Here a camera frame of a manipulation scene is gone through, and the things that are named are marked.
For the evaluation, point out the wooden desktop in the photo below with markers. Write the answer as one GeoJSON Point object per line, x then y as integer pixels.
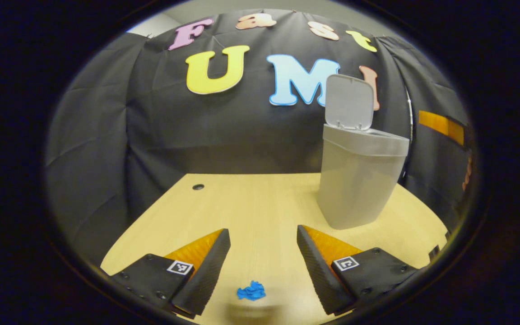
{"type": "Point", "coordinates": [264, 212]}

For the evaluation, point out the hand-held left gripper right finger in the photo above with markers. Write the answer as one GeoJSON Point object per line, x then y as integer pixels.
{"type": "Point", "coordinates": [318, 275]}

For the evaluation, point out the blue paper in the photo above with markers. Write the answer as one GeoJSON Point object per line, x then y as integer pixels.
{"type": "Point", "coordinates": [251, 292]}

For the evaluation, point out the grey desktop garbage bin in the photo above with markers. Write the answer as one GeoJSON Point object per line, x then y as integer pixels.
{"type": "Point", "coordinates": [355, 180]}

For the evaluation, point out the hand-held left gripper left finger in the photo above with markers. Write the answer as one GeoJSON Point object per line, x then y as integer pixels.
{"type": "Point", "coordinates": [210, 271]}

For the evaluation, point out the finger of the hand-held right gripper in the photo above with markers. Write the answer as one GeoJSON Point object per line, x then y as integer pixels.
{"type": "Point", "coordinates": [440, 124]}

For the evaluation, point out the black backdrop cloth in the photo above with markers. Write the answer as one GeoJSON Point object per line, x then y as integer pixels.
{"type": "Point", "coordinates": [151, 135]}

